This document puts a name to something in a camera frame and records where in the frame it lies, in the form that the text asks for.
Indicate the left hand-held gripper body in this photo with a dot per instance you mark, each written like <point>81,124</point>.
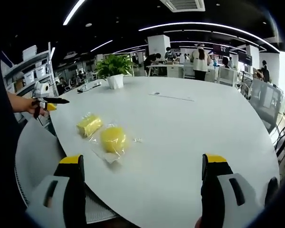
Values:
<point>43,89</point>

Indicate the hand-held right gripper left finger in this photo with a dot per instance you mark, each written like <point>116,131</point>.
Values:
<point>71,190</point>

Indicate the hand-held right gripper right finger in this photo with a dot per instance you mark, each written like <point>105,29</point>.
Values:
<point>213,190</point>

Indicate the yellow rectangular silicone block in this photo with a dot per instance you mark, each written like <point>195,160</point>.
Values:
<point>90,125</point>

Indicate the yellow rounded silicone block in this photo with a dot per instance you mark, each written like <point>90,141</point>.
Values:
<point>113,139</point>

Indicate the person's left hand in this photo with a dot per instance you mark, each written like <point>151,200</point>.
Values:
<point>32,107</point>

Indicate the person's right hand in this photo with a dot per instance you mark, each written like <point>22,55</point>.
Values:
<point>200,222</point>

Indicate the metal storage shelf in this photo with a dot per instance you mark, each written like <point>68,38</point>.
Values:
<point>31,73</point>

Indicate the white mesh chair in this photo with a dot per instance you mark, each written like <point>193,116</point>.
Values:
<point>38,152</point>

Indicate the green potted plant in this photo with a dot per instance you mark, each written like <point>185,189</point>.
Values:
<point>115,69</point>

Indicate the small clear plastic scrap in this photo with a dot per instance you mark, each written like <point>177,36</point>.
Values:
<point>137,140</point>

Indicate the grey mesh office chair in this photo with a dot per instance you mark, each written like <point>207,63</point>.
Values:
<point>266,102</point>

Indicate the white office desk row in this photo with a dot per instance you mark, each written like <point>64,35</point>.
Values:
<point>171,69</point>

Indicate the ceiling air conditioner vent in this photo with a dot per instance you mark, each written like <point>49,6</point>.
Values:
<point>182,4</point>

